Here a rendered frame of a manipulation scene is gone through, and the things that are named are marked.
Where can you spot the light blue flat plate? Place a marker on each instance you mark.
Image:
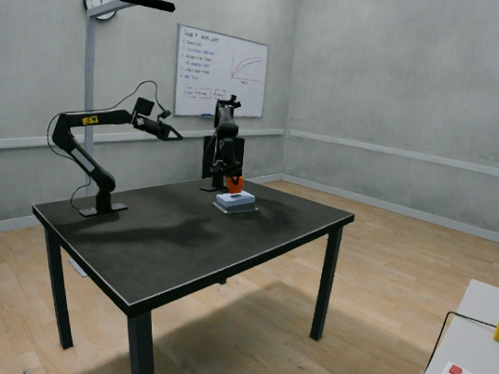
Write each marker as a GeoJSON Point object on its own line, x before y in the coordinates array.
{"type": "Point", "coordinates": [235, 199]}

